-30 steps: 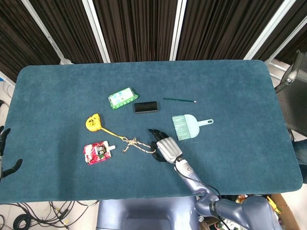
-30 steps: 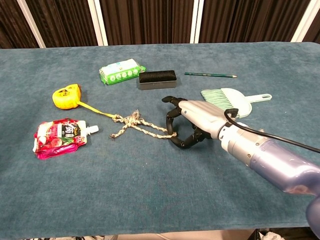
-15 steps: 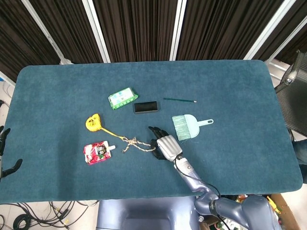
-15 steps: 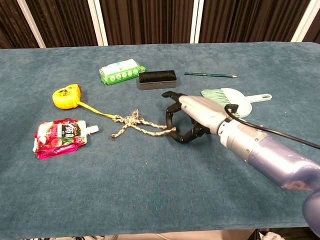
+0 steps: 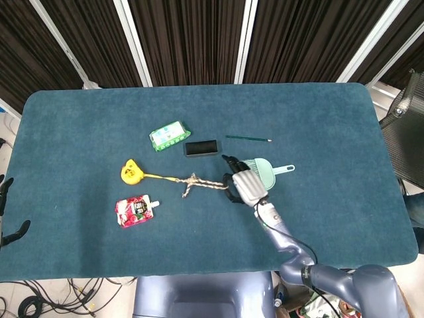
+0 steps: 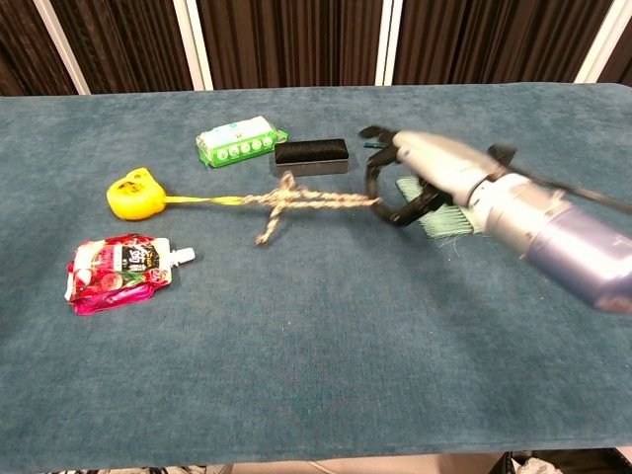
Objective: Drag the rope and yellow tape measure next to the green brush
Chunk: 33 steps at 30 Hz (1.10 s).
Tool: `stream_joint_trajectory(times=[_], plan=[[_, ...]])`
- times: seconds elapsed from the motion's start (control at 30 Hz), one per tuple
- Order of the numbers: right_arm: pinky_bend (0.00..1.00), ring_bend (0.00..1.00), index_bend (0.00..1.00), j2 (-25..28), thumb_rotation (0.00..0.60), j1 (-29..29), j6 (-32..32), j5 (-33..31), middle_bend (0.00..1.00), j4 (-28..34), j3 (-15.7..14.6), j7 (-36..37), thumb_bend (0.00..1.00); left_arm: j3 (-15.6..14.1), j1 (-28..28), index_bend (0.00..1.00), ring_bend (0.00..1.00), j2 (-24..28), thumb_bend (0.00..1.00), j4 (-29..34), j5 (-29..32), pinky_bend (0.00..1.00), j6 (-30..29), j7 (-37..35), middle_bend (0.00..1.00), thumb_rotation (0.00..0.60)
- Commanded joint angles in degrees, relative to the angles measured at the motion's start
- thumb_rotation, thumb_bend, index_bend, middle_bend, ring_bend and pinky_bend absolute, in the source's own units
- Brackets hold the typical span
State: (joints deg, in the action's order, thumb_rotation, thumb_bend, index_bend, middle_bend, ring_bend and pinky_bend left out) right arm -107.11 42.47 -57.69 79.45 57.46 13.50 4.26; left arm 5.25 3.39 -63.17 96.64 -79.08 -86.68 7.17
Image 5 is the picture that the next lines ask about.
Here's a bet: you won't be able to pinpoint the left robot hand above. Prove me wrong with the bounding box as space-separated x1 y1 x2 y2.
0 177 31 248

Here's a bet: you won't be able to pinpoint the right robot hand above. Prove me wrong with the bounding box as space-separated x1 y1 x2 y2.
221 154 270 205

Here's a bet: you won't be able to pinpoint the braided beige rope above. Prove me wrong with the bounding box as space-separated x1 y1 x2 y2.
143 172 230 199

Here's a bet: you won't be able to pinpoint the yellow tape measure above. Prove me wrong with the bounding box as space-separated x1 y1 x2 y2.
120 158 145 185

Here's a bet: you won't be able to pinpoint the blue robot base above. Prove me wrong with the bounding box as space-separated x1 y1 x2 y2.
132 271 275 318

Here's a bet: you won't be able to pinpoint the mint green brush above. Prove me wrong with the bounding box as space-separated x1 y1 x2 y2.
238 158 295 190

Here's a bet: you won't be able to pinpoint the green pencil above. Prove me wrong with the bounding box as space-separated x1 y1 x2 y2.
225 134 273 143

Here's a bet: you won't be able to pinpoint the black rectangular box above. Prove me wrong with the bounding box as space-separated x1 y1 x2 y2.
184 139 220 158

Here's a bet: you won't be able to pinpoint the blue table mat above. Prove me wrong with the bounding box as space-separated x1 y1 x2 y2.
0 82 419 283

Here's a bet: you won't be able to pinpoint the green wet wipes pack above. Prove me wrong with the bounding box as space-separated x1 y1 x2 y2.
148 121 193 152

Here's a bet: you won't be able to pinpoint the red drink pouch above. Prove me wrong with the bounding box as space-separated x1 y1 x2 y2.
115 194 160 229

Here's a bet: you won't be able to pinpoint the black mesh chair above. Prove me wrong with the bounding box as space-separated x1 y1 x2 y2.
378 68 424 189

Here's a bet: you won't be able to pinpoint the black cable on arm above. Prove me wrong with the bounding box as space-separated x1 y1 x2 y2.
253 198 319 266

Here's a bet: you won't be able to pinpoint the black floor cables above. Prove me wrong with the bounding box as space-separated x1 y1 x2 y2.
0 277 133 318

